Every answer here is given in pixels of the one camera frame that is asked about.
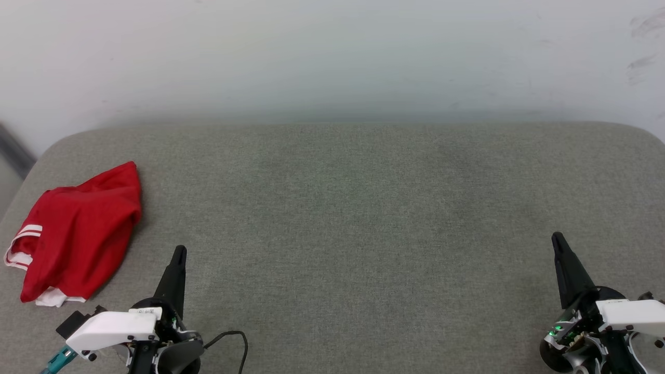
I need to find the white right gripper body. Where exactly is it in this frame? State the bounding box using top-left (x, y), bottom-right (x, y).
top-left (543, 287), bottom-right (665, 349)

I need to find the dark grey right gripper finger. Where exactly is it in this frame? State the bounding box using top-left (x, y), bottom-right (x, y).
top-left (551, 232), bottom-right (598, 310)

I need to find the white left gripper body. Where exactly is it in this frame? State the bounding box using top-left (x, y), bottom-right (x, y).
top-left (65, 297), bottom-right (204, 360)

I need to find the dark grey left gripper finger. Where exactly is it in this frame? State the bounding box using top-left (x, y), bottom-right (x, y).
top-left (153, 245), bottom-right (188, 319)

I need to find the red and white shirt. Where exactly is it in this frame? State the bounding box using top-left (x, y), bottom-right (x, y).
top-left (4, 161), bottom-right (142, 307)

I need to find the grey fabric sofa seat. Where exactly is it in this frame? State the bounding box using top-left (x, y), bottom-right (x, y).
top-left (0, 122), bottom-right (665, 374)

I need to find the teal left camera cable plug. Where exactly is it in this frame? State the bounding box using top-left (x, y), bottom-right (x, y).
top-left (41, 346), bottom-right (78, 374)

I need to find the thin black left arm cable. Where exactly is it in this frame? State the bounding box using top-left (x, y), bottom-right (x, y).
top-left (203, 330), bottom-right (249, 374)

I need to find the dark wall baseboard strip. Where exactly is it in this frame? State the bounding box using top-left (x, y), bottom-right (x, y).
top-left (0, 122), bottom-right (37, 180)

